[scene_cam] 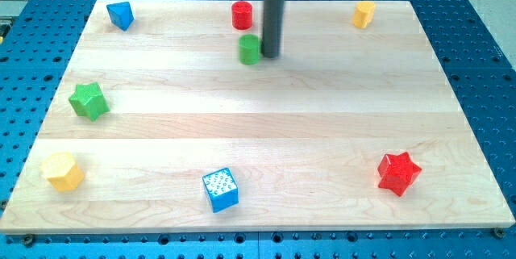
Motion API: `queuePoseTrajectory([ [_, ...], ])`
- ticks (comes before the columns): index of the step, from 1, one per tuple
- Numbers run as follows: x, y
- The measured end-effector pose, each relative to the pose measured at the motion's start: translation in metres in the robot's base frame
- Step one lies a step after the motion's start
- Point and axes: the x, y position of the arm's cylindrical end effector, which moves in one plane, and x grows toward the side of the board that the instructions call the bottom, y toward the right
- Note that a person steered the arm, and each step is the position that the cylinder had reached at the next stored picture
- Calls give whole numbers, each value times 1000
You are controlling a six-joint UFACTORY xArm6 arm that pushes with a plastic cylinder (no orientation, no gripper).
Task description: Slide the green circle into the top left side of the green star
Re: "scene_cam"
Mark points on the green star block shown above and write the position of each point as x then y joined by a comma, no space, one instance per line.
88,100

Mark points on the yellow cylinder block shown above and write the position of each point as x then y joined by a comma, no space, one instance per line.
363,13

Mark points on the blue perforated metal table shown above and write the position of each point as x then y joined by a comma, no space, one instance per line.
41,42

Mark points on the light wooden board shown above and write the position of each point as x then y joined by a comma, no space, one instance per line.
302,135

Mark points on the green cylinder block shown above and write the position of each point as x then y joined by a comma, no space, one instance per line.
249,49

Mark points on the blue cube block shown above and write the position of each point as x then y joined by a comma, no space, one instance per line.
221,189

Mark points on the red cylinder block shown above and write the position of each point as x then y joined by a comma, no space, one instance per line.
242,15

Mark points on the blue triangular prism block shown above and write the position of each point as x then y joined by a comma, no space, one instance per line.
120,14

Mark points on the red star block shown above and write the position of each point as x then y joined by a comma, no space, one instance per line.
397,172

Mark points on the yellow hexagon block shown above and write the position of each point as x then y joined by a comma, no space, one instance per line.
62,171

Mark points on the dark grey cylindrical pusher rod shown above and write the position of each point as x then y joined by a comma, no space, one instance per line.
272,27

